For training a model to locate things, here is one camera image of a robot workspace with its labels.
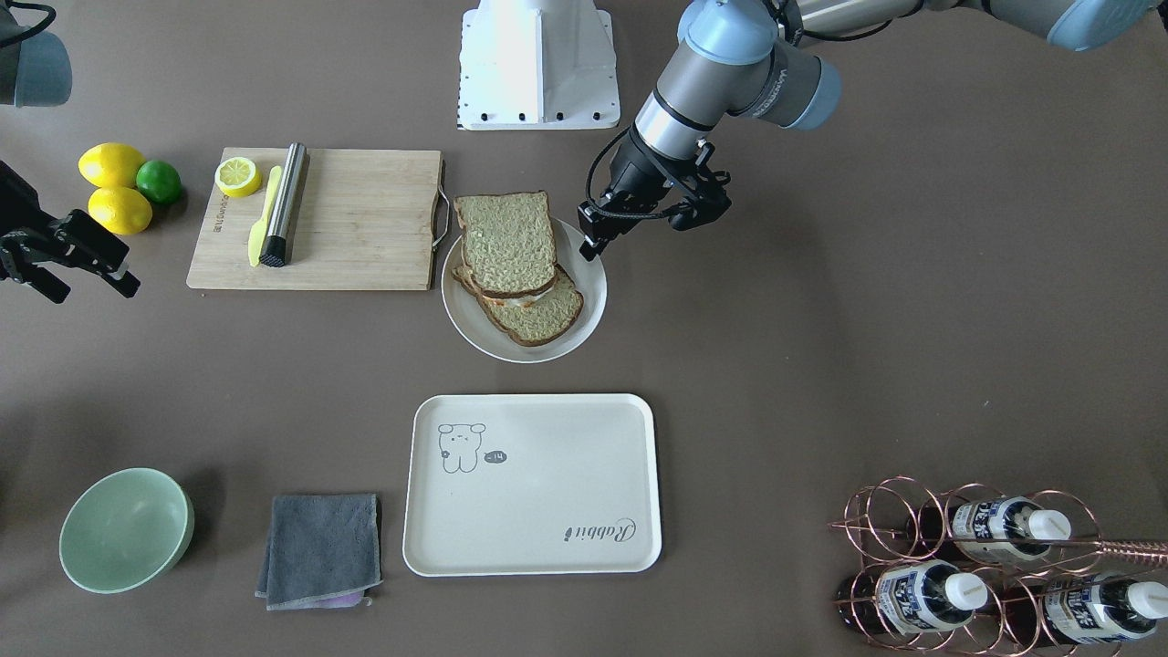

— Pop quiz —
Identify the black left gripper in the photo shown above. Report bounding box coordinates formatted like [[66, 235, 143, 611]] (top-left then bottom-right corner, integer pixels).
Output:
[[579, 126, 731, 262]]

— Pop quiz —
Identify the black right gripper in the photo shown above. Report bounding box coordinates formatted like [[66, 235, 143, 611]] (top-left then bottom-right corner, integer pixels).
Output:
[[1, 162, 141, 304]]

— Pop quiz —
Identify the white round plate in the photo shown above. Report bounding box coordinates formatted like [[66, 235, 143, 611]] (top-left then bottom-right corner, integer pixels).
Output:
[[442, 219, 609, 364]]

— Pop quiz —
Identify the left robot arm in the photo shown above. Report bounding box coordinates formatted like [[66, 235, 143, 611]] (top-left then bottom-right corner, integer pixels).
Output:
[[579, 1, 955, 260]]

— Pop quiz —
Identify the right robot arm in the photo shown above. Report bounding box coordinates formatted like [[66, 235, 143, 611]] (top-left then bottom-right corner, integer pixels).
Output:
[[1, 1, 141, 304]]

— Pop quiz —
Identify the cream rabbit tray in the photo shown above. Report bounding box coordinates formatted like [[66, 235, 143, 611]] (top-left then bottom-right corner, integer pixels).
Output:
[[401, 392, 662, 578]]

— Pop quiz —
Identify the yellow lemon front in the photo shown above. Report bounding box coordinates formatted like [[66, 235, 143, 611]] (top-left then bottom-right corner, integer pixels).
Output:
[[88, 186, 153, 235]]

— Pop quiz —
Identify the yellow lemon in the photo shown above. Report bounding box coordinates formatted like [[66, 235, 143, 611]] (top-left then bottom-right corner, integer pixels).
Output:
[[88, 186, 153, 235], [77, 141, 146, 191]]

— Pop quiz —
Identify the yellow lemon back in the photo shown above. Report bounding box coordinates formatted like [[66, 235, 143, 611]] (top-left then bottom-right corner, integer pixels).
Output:
[[77, 141, 146, 191]]

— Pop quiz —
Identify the fried egg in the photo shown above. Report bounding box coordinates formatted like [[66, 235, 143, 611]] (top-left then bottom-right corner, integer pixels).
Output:
[[491, 289, 551, 307]]

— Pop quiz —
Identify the bread slice with egg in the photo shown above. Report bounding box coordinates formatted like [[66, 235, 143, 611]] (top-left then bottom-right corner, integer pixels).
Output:
[[452, 265, 584, 348]]

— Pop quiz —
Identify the green lime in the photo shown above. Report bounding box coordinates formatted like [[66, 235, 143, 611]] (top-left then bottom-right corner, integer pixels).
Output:
[[135, 161, 183, 205]]

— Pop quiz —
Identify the half lemon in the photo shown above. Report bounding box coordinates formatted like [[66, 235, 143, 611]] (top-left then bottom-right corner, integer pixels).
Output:
[[215, 155, 263, 198]]

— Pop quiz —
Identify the yellow plastic knife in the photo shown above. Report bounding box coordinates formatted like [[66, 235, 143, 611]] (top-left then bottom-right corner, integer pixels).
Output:
[[246, 165, 283, 267]]

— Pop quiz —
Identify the metal cylinder muddler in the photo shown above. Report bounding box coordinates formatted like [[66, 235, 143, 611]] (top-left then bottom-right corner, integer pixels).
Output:
[[257, 141, 308, 267]]

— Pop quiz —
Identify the wooden cutting board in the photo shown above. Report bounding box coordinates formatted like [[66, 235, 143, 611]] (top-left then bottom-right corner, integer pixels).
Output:
[[187, 147, 447, 291]]

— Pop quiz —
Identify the green bowl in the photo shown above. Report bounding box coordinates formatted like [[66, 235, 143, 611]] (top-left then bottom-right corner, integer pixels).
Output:
[[58, 466, 195, 595]]

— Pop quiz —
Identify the grey folded cloth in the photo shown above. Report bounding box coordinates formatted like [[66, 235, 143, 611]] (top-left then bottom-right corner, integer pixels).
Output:
[[255, 492, 383, 611]]

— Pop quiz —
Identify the tea bottle one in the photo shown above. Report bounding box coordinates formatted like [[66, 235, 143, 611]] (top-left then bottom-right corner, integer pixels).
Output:
[[834, 558, 989, 637]]

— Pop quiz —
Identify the tea bottle two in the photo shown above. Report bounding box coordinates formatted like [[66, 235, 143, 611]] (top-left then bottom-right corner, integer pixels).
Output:
[[905, 496, 1072, 565]]

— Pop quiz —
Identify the tea bottle three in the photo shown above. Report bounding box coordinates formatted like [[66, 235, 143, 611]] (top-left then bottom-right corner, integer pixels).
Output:
[[1000, 570, 1167, 648]]

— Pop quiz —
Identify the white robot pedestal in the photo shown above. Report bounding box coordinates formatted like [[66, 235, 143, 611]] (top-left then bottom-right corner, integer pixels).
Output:
[[456, 1, 621, 130]]

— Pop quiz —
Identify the copper wire bottle rack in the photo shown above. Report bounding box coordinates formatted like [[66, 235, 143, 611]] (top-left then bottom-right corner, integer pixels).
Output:
[[833, 475, 1164, 656]]

